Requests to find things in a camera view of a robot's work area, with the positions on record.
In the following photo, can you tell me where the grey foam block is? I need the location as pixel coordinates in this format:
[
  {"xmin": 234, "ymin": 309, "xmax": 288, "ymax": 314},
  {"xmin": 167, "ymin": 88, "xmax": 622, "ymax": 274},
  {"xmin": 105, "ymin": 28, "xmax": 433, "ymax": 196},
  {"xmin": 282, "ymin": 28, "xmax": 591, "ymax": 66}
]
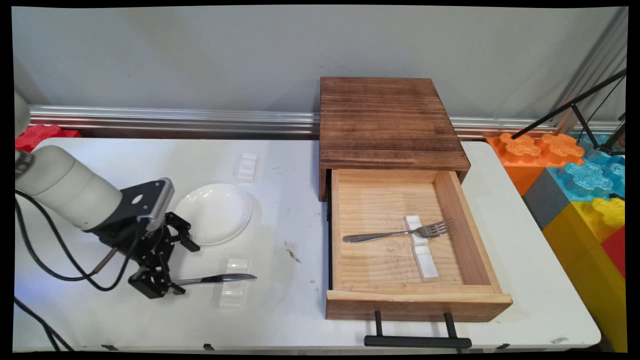
[{"xmin": 522, "ymin": 167, "xmax": 572, "ymax": 231}]

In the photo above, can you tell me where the black cable with white tag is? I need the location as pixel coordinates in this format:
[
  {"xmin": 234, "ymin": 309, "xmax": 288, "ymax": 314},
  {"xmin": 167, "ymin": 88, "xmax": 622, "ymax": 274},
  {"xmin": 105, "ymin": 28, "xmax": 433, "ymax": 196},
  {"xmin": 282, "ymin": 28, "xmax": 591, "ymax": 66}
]
[{"xmin": 14, "ymin": 190, "xmax": 118, "ymax": 352}]

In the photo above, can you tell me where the silver serrated table knife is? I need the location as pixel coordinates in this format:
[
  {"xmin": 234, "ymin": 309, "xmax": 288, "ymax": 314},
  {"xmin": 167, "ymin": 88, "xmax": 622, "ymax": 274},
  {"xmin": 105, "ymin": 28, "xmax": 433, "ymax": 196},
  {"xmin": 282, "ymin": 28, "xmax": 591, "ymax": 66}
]
[{"xmin": 172, "ymin": 273, "xmax": 258, "ymax": 287}]

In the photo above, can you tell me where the red foam block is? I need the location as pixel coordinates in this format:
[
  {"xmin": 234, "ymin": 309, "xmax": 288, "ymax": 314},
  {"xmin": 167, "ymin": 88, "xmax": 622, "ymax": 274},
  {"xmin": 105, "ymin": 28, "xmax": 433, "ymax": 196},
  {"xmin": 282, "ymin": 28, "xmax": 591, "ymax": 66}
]
[
  {"xmin": 600, "ymin": 225, "xmax": 627, "ymax": 278},
  {"xmin": 15, "ymin": 124, "xmax": 82, "ymax": 153}
]

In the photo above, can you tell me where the black drawer handle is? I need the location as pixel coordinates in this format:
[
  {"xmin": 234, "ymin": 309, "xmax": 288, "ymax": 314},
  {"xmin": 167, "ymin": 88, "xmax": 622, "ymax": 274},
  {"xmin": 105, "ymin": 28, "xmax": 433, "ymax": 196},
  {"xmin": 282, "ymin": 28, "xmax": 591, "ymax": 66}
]
[{"xmin": 363, "ymin": 311, "xmax": 473, "ymax": 349}]

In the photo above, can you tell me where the dark wooden drawer cabinet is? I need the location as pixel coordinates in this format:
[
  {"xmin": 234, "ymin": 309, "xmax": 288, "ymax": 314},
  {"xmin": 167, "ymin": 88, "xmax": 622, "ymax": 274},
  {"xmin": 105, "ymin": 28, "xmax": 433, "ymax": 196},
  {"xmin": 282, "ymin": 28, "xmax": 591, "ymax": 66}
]
[{"xmin": 318, "ymin": 76, "xmax": 471, "ymax": 202}]

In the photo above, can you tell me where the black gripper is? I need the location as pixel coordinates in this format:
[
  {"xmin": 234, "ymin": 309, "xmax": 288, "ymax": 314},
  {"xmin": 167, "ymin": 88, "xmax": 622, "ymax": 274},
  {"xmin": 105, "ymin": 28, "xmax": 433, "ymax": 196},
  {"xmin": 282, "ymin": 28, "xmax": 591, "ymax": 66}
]
[{"xmin": 92, "ymin": 211, "xmax": 201, "ymax": 300}]

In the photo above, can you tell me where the orange foam block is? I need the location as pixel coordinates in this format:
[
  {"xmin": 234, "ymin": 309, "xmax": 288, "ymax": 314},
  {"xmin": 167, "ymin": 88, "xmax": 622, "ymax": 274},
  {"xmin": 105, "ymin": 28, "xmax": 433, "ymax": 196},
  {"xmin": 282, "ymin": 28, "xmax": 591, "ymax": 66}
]
[{"xmin": 487, "ymin": 131, "xmax": 586, "ymax": 196}]

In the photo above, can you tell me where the black camera cable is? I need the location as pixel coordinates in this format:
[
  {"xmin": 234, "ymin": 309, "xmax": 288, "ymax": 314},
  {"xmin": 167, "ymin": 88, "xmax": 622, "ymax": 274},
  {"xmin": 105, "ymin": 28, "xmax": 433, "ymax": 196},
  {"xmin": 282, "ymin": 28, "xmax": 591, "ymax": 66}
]
[{"xmin": 47, "ymin": 210, "xmax": 151, "ymax": 293}]

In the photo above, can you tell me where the blue foam block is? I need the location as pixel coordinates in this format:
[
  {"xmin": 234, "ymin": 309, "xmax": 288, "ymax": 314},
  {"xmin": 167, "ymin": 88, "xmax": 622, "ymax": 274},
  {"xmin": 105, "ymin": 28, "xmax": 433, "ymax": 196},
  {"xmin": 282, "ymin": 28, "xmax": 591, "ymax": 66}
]
[{"xmin": 547, "ymin": 132, "xmax": 627, "ymax": 202}]

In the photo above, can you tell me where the white ceramic cutlery rest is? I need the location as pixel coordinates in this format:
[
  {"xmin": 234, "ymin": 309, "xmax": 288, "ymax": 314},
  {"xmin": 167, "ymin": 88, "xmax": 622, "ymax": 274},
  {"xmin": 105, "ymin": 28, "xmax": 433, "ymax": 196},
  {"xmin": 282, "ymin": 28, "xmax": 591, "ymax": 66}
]
[
  {"xmin": 404, "ymin": 215, "xmax": 429, "ymax": 247},
  {"xmin": 236, "ymin": 152, "xmax": 260, "ymax": 184},
  {"xmin": 225, "ymin": 258, "xmax": 250, "ymax": 283},
  {"xmin": 218, "ymin": 281, "xmax": 244, "ymax": 309},
  {"xmin": 411, "ymin": 245, "xmax": 440, "ymax": 282}
]

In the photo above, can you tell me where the white round plate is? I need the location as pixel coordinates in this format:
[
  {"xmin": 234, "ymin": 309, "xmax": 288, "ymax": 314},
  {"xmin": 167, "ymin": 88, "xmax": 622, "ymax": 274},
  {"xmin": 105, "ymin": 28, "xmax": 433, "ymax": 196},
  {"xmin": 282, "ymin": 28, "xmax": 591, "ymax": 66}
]
[{"xmin": 175, "ymin": 183, "xmax": 253, "ymax": 246}]

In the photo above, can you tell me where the light wooden drawer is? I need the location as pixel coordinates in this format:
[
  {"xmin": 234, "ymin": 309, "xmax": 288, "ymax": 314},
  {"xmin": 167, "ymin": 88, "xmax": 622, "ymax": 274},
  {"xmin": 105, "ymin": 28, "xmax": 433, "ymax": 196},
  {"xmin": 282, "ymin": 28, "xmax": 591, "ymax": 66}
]
[{"xmin": 325, "ymin": 169, "xmax": 514, "ymax": 323}]

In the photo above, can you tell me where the black tripod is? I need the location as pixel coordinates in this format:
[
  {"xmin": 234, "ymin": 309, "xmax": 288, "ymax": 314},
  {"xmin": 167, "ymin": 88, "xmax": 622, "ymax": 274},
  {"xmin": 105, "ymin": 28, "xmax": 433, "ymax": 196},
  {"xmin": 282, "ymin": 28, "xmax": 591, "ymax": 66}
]
[{"xmin": 510, "ymin": 67, "xmax": 628, "ymax": 157}]

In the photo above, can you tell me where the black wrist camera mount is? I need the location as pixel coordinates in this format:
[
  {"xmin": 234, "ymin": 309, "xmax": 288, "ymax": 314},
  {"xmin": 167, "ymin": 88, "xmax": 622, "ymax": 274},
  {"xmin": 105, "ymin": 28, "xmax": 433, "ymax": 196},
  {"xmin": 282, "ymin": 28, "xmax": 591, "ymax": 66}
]
[{"xmin": 102, "ymin": 177, "xmax": 176, "ymax": 233}]

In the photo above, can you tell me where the aluminium rail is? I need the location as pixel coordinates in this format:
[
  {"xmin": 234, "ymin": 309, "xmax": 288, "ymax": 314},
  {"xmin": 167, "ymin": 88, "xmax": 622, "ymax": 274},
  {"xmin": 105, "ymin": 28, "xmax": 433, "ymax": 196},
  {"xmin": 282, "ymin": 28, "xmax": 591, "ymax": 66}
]
[{"xmin": 27, "ymin": 105, "xmax": 621, "ymax": 140}]

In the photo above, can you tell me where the silver metal fork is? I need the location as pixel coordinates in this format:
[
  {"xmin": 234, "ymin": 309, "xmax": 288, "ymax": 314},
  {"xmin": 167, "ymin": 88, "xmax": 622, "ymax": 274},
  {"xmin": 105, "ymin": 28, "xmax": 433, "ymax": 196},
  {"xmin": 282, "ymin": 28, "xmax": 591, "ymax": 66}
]
[{"xmin": 342, "ymin": 218, "xmax": 455, "ymax": 244}]

